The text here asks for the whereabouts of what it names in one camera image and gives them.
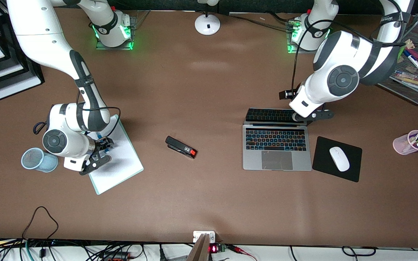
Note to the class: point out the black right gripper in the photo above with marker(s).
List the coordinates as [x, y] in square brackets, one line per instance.
[101, 146]

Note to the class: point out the silver laptop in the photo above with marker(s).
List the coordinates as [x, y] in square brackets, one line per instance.
[277, 159]

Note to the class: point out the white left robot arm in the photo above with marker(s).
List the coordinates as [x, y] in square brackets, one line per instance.
[343, 78]

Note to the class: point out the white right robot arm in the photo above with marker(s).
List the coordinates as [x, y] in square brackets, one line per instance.
[42, 36]

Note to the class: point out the green clipboard with white paper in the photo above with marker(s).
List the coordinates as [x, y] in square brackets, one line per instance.
[122, 170]

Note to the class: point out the black scissors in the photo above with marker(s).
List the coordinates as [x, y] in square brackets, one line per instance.
[34, 128]

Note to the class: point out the black stapler orange tip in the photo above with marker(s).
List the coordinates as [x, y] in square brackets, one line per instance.
[180, 146]

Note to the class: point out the black mouse pad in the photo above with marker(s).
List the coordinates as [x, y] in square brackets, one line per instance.
[321, 163]

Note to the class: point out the blue mesh pen cup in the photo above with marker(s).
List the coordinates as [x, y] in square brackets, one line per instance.
[31, 161]

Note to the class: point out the white computer mouse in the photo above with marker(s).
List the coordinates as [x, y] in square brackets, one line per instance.
[339, 158]

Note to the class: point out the white round lamp base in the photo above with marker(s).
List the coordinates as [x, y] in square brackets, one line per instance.
[207, 24]

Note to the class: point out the black stacked document tray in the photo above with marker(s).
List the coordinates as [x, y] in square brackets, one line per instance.
[27, 72]

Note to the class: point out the grey hub orange ports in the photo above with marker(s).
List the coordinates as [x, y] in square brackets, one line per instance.
[116, 256]

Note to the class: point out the pink translucent pen cup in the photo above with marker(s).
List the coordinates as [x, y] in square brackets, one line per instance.
[401, 145]

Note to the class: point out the yellow highlighter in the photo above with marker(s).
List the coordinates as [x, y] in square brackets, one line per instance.
[412, 81]

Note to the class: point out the circuit board red display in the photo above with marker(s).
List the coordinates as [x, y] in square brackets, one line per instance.
[216, 248]

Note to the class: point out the white mounting bracket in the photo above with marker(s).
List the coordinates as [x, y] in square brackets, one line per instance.
[197, 235]

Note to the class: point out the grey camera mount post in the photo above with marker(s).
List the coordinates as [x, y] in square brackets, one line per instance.
[198, 252]

